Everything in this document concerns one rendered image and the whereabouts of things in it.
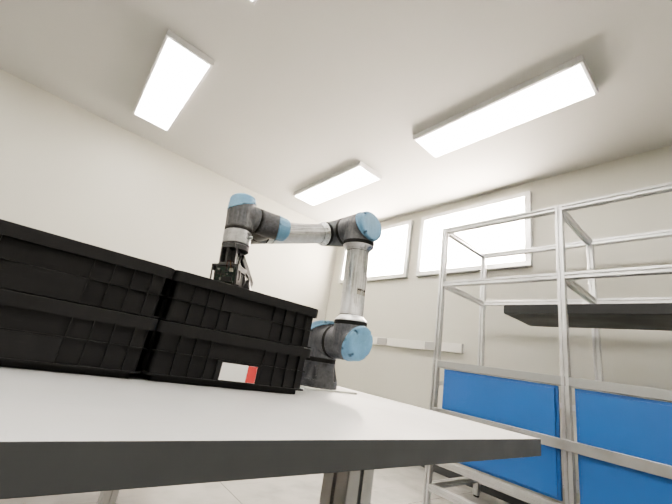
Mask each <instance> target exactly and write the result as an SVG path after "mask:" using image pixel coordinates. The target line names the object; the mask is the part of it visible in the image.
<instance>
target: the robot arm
mask: <svg viewBox="0 0 672 504"><path fill-rule="evenodd" d="M256 205H257V204H256V199H255V198H254V197H253V196H251V195H249V194H246V193H236V194H234V195H232V196H231V197H230V201H229V204H228V208H227V216H226V223H225V229H224V233H223V239H222V246H221V252H220V258H219V263H212V267H211V273H210V279H211V278H212V272H213V270H214V277H213V279H214V280H217V281H221V282H224V283H228V284H231V285H235V286H238V287H242V288H245V289H249V290H251V288H252V286H253V280H252V277H251V273H250V270H249V267H248V264H247V261H246V258H245V255H247V254H248V253H249V248H250V245H252V244H309V243H318V244H319V245H321V246H337V247H344V248H345V249H346V260H345V269H344V278H343V287H342V296H341V305H340V314H339V316H337V317H336V318H335V320H334V321H329V320H326V321H325V320H318V321H314V322H312V326H311V330H313V332H312V331H310V337H309V342H308V347H311V348H308V349H311V354H310V358H305V363H304V369H303V371H306V373H304V372H303V374H302V379H301V384H300V385H303V386H308V387H314V388H320V389H328V390H336V389H337V379H336V372H335V362H336V359H341V360H346V361H361V360H363V359H364V358H365V357H366V356H367V355H368V354H369V353H370V351H371V348H372V344H373V337H372V334H371V331H370V330H369V329H368V328H367V321H366V320H365V319H364V317H363V316H364V306H365V295H366V284H367V273H368V262H369V253H370V252H371V251H372V250H374V242H375V241H377V240H379V238H380V237H381V235H382V227H381V224H380V221H379V220H378V218H377V217H376V216H375V215H374V214H373V213H371V212H368V211H365V212H358V213H357V214H354V215H350V216H347V217H344V218H340V219H337V220H334V221H329V222H320V223H319V224H304V223H290V221H289V220H288V219H286V218H284V217H281V215H276V214H274V213H271V212H268V211H265V210H263V209H260V208H258V207H256Z"/></svg>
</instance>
